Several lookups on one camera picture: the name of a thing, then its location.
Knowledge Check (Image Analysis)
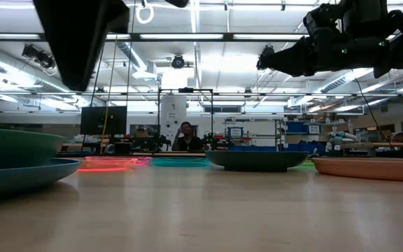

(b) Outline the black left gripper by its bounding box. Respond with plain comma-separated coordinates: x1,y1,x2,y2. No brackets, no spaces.
33,0,131,92

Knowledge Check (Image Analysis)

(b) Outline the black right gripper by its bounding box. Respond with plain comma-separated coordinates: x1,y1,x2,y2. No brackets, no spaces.
256,27,392,78

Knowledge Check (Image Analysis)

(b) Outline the opaque dark green plastic plate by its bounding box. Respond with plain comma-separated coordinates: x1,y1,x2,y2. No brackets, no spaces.
204,150,310,173

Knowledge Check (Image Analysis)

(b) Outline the translucent orange plastic plate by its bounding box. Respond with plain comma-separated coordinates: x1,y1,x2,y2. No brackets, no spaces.
77,155,139,173

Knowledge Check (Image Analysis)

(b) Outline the opaque salmon plastic plate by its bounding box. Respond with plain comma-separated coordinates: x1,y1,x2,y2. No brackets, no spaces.
311,157,403,183

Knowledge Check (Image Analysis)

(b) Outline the translucent pink plastic plate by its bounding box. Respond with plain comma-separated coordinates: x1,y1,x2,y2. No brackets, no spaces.
133,156,153,167

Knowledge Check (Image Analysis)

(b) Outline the translucent teal plastic plate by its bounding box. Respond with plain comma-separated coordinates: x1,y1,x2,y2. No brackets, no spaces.
150,157,211,168

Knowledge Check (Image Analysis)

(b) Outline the black computer monitor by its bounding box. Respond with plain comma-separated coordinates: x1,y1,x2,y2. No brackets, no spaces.
80,106,128,137

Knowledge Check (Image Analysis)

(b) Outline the blue framed white sign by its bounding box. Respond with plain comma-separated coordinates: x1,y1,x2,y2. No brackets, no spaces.
227,126,244,139

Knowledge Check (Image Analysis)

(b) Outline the row of blue bins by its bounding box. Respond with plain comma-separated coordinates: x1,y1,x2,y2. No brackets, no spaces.
227,145,278,152

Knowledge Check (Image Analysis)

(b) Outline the white pillar cabinet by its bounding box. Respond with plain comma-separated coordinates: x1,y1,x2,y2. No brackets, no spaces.
160,96,188,141

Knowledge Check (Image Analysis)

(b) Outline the opaque green plastic bowl plate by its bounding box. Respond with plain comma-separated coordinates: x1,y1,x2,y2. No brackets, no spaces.
0,126,66,169

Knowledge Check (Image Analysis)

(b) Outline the wooden workbench top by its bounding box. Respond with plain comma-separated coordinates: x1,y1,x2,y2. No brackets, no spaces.
341,141,403,149

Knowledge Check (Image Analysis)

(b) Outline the person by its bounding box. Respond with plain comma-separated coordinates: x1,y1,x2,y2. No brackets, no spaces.
171,121,204,152

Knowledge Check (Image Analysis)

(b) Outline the opaque blue plastic plate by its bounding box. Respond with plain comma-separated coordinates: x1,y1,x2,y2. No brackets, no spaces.
0,157,82,197

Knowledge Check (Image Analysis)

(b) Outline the black table border strip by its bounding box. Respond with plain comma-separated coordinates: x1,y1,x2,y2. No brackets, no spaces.
56,150,403,159

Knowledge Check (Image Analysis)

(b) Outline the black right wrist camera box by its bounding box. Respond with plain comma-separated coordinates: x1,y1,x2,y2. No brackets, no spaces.
302,3,344,38

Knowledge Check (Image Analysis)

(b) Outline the yellow hanging cable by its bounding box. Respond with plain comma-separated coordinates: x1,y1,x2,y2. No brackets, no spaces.
99,34,119,155

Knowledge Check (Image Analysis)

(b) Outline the white cable loop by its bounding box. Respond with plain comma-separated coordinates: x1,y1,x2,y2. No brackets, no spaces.
135,0,155,25

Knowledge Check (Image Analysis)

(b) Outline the black metal frame stand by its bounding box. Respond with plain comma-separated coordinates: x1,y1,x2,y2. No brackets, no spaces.
157,87,214,155

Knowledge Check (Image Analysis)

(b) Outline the thin black hanging cable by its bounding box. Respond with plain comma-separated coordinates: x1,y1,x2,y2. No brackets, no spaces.
353,77,395,148

